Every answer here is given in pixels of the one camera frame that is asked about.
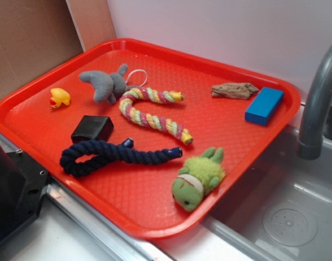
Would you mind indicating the multicolour twisted rope toy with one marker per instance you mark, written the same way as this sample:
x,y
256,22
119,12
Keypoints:
x,y
162,124

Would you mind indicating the navy blue rope toy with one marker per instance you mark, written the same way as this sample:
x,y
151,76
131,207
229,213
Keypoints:
x,y
85,157

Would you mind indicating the brown driftwood piece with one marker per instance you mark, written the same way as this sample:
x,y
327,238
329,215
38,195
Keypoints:
x,y
241,91

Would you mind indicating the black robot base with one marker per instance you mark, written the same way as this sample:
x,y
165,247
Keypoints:
x,y
22,187

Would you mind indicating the yellow rubber duck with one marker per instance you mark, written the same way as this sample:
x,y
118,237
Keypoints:
x,y
59,97

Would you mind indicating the blue wooden block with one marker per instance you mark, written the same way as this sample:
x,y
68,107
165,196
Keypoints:
x,y
264,106

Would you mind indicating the red plastic tray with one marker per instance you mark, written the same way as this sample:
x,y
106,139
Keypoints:
x,y
138,198

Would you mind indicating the brown cardboard panel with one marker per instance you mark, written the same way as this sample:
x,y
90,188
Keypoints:
x,y
37,36

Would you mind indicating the grey toy sink basin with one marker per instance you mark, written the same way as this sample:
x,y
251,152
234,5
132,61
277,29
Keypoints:
x,y
281,207

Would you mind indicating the black plastic cup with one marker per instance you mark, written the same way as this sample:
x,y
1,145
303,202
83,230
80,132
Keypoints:
x,y
92,128

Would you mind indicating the green plush turtle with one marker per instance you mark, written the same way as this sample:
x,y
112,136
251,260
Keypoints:
x,y
198,177

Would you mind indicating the grey plush elephant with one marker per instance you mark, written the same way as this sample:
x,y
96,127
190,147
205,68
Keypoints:
x,y
110,87

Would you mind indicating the grey toy faucet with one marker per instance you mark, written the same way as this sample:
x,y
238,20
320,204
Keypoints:
x,y
316,122

